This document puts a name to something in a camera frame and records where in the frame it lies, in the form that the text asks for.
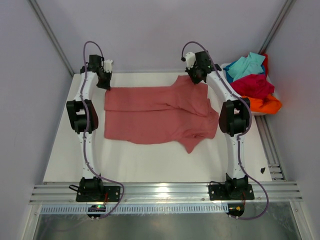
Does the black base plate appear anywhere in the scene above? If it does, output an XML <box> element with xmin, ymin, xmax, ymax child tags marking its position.
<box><xmin>75</xmin><ymin>185</ymin><xmax>121</xmax><ymax>203</ymax></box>
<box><xmin>208</xmin><ymin>181</ymin><xmax>255</xmax><ymax>201</ymax></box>

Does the slotted grey cable duct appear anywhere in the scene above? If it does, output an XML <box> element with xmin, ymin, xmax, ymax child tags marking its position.
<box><xmin>39</xmin><ymin>202</ymin><xmax>228</xmax><ymax>215</ymax></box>

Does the salmon pink t shirt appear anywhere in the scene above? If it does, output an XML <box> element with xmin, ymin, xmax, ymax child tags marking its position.
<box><xmin>104</xmin><ymin>75</ymin><xmax>219</xmax><ymax>154</ymax></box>

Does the aluminium rail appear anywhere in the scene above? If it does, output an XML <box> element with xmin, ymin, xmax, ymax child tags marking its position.
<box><xmin>29</xmin><ymin>181</ymin><xmax>303</xmax><ymax>205</ymax></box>
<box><xmin>254</xmin><ymin>115</ymin><xmax>287</xmax><ymax>182</ymax></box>

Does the left corner aluminium post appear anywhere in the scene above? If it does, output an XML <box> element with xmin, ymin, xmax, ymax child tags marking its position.
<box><xmin>27</xmin><ymin>0</ymin><xmax>75</xmax><ymax>77</ymax></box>

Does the right black controller board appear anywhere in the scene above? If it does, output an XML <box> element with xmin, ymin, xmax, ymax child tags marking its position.
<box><xmin>227</xmin><ymin>203</ymin><xmax>245</xmax><ymax>218</ymax></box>

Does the right corner aluminium post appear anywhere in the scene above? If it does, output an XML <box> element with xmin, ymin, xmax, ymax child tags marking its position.
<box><xmin>258</xmin><ymin>0</ymin><xmax>296</xmax><ymax>54</ymax></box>

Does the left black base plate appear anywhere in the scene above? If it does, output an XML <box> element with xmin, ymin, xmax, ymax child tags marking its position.
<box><xmin>75</xmin><ymin>185</ymin><xmax>121</xmax><ymax>203</ymax></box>

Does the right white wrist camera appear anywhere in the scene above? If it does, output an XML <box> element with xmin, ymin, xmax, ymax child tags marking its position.
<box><xmin>181</xmin><ymin>52</ymin><xmax>196</xmax><ymax>70</ymax></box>

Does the white plastic bin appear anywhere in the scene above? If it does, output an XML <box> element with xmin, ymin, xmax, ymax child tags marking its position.
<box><xmin>230</xmin><ymin>74</ymin><xmax>274</xmax><ymax>116</ymax></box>

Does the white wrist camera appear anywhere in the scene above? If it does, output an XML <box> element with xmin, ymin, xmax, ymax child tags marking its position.
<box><xmin>103</xmin><ymin>59</ymin><xmax>114</xmax><ymax>74</ymax></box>
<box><xmin>181</xmin><ymin>52</ymin><xmax>196</xmax><ymax>70</ymax></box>

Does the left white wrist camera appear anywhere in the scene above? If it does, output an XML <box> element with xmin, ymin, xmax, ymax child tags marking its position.
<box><xmin>103</xmin><ymin>59</ymin><xmax>114</xmax><ymax>74</ymax></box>

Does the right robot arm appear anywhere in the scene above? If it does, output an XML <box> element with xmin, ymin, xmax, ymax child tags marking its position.
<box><xmin>181</xmin><ymin>51</ymin><xmax>252</xmax><ymax>200</ymax></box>

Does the left black controller board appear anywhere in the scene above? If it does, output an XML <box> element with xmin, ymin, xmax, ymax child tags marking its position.
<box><xmin>86</xmin><ymin>204</ymin><xmax>106</xmax><ymax>219</ymax></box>

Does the black controller board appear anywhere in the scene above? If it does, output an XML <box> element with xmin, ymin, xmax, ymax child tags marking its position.
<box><xmin>86</xmin><ymin>204</ymin><xmax>106</xmax><ymax>219</ymax></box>
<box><xmin>227</xmin><ymin>203</ymin><xmax>245</xmax><ymax>218</ymax></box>

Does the right side aluminium rail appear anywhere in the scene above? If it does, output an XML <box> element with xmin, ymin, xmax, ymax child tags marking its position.
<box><xmin>254</xmin><ymin>115</ymin><xmax>287</xmax><ymax>182</ymax></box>

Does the aluminium front rail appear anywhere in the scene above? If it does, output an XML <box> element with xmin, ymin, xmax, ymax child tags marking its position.
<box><xmin>29</xmin><ymin>181</ymin><xmax>303</xmax><ymax>205</ymax></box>

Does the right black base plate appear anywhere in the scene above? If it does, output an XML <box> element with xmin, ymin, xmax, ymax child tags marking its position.
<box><xmin>208</xmin><ymin>181</ymin><xmax>255</xmax><ymax>201</ymax></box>

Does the crimson red t shirt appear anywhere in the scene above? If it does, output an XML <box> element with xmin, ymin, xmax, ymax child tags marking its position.
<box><xmin>230</xmin><ymin>74</ymin><xmax>275</xmax><ymax>100</ymax></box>

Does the corner aluminium post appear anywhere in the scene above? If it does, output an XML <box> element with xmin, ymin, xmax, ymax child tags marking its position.
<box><xmin>27</xmin><ymin>0</ymin><xmax>75</xmax><ymax>77</ymax></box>
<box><xmin>258</xmin><ymin>0</ymin><xmax>296</xmax><ymax>54</ymax></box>

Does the teal t shirt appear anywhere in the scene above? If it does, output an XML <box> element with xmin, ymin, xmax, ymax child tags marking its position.
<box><xmin>223</xmin><ymin>52</ymin><xmax>267</xmax><ymax>84</ymax></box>

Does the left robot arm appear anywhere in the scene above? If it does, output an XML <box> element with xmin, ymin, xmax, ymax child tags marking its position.
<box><xmin>66</xmin><ymin>54</ymin><xmax>113</xmax><ymax>202</ymax></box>

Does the red t shirt in bin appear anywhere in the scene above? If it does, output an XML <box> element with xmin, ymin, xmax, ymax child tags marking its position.
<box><xmin>262</xmin><ymin>53</ymin><xmax>269</xmax><ymax>76</ymax></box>

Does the small black scrap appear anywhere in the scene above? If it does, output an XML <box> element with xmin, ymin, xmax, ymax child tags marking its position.
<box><xmin>260</xmin><ymin>167</ymin><xmax>266</xmax><ymax>174</ymax></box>

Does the orange t shirt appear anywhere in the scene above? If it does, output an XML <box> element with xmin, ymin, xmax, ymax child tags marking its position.
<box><xmin>243</xmin><ymin>94</ymin><xmax>283</xmax><ymax>116</ymax></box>

